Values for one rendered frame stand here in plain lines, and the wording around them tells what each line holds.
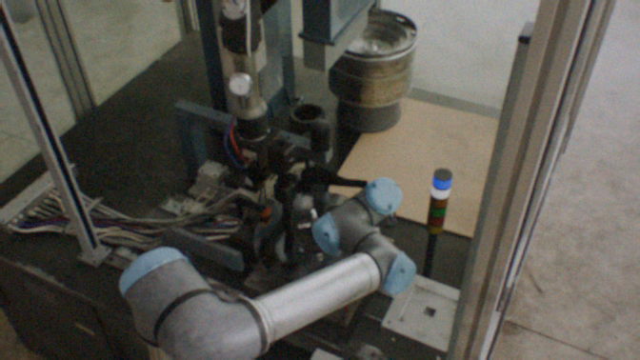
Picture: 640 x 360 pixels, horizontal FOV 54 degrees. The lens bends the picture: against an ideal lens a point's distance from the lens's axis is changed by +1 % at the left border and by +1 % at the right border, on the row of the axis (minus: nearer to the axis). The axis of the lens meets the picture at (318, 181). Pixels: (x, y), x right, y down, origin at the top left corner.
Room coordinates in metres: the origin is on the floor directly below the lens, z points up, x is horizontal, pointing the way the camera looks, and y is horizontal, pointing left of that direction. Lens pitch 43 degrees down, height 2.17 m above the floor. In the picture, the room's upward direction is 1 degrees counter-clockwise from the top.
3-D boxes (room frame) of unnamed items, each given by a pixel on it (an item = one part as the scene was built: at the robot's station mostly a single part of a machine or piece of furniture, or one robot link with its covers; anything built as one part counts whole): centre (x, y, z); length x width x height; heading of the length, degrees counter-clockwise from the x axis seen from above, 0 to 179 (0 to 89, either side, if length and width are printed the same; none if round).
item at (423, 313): (0.88, -0.26, 0.82); 0.18 x 0.18 x 0.15; 62
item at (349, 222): (0.85, -0.06, 1.23); 0.11 x 0.11 x 0.08; 38
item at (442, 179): (1.09, -0.30, 1.14); 0.05 x 0.04 x 0.03; 152
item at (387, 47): (1.85, -0.19, 0.93); 0.31 x 0.31 x 0.36
